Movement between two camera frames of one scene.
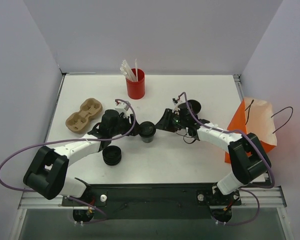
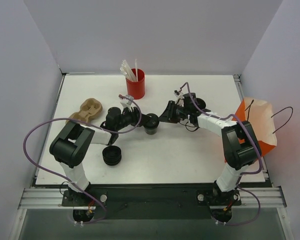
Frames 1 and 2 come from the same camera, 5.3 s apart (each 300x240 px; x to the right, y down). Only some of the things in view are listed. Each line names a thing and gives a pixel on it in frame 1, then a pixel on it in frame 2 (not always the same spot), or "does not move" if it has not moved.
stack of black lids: [111, 155] does not move
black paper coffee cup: [147, 140] → [151, 131]
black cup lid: [147, 129] → [152, 121]
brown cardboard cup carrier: [78, 122] does not move
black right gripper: [169, 120] → [174, 111]
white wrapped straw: [136, 75] does not move
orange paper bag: [254, 116] does not move
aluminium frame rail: [269, 198] does not move
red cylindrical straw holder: [136, 90] does not move
